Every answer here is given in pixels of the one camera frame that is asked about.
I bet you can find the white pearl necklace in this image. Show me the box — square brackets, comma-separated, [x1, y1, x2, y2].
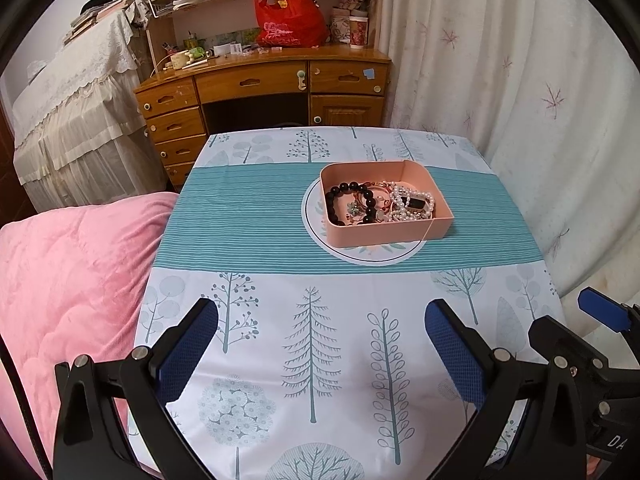
[389, 181, 437, 224]

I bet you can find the pink jewelry box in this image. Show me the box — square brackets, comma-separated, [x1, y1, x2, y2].
[319, 160, 454, 248]

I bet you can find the red patterned paper cup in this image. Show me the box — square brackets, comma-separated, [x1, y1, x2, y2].
[348, 15, 370, 50]

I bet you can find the white floral curtain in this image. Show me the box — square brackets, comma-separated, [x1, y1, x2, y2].
[377, 0, 640, 361]

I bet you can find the wooden desk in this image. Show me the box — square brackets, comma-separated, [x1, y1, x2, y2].
[132, 42, 393, 193]

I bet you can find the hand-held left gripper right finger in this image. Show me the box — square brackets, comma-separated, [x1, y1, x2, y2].
[424, 298, 588, 480]

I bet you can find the stack of books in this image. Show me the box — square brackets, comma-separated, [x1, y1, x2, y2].
[62, 0, 132, 46]

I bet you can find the pink blanket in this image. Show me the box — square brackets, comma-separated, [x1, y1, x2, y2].
[0, 191, 181, 480]

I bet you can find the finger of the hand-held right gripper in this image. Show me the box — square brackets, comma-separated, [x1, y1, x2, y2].
[576, 286, 640, 336]
[527, 314, 611, 393]

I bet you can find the wooden bookshelf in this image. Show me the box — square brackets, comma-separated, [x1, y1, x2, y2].
[137, 0, 386, 61]

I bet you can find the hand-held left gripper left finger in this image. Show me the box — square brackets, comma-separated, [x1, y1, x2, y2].
[52, 297, 221, 480]

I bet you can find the red plastic bag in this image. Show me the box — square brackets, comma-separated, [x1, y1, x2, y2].
[252, 0, 331, 48]

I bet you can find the black cable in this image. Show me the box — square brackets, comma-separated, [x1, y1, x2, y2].
[0, 335, 51, 480]

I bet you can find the white lace furniture cover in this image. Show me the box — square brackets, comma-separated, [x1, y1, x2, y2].
[10, 5, 168, 211]

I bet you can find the rose gold bracelet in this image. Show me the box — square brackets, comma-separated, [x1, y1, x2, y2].
[350, 181, 397, 222]

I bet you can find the black bead bracelet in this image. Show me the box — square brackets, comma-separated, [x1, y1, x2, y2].
[324, 183, 382, 227]

